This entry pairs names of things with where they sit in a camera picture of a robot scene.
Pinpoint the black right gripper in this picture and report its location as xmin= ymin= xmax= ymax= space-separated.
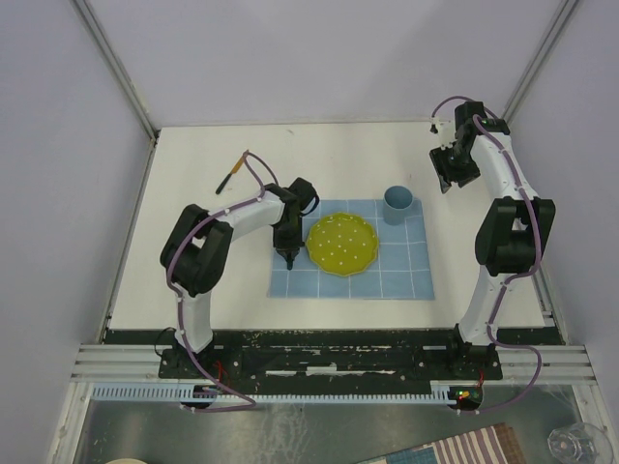
xmin=428 ymin=141 xmax=482 ymax=192

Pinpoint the green dotted plate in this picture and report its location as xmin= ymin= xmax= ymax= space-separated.
xmin=305 ymin=212 xmax=379 ymax=277

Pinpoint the blue cup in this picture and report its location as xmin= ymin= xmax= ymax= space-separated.
xmin=383 ymin=186 xmax=415 ymax=226

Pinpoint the orange knife green handle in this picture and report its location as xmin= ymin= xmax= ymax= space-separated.
xmin=215 ymin=151 xmax=248 ymax=195

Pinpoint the blue checked cloth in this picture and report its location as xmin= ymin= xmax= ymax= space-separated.
xmin=268 ymin=198 xmax=434 ymax=301

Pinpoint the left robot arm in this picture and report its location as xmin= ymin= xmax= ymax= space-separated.
xmin=160 ymin=178 xmax=320 ymax=377

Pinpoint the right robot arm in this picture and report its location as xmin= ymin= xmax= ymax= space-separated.
xmin=429 ymin=96 xmax=556 ymax=378

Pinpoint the cream round object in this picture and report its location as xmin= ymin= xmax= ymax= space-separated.
xmin=105 ymin=458 xmax=146 ymax=464

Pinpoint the striped folded cloth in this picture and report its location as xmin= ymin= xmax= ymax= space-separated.
xmin=366 ymin=422 xmax=526 ymax=464

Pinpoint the clear glass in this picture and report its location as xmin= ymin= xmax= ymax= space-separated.
xmin=547 ymin=422 xmax=614 ymax=464

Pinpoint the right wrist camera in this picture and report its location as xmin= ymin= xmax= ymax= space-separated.
xmin=430 ymin=118 xmax=456 ymax=149

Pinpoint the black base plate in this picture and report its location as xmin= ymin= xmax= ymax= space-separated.
xmin=160 ymin=329 xmax=503 ymax=389

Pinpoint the aluminium frame rail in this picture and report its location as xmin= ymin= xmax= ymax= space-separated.
xmin=502 ymin=0 xmax=582 ymax=127

